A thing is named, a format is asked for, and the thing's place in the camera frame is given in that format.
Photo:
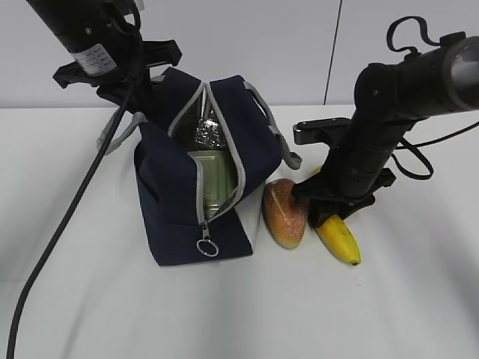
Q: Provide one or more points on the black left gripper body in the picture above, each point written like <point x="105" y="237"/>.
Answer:
<point x="138" y="76"/>

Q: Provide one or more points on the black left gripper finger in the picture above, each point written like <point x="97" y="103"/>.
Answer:
<point x="145" y="101"/>

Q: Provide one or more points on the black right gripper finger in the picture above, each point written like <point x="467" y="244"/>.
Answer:
<point x="300" y="193"/>
<point x="320" y="211"/>

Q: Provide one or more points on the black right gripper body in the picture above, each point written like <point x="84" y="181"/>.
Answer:
<point x="320" y="191"/>

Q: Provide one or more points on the yellow banana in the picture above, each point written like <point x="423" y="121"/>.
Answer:
<point x="336" y="236"/>

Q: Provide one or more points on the brown bread roll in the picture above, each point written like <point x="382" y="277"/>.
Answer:
<point x="285" y="218"/>

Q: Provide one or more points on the navy insulated lunch bag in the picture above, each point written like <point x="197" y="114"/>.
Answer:
<point x="227" y="114"/>

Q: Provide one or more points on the green lidded glass container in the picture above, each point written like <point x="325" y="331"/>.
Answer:
<point x="219" y="180"/>

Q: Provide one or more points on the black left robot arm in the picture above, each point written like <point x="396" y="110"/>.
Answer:
<point x="104" y="38"/>

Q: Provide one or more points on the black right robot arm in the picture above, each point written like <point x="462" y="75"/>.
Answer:
<point x="389" y="100"/>

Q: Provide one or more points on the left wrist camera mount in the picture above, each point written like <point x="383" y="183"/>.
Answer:
<point x="96" y="66"/>

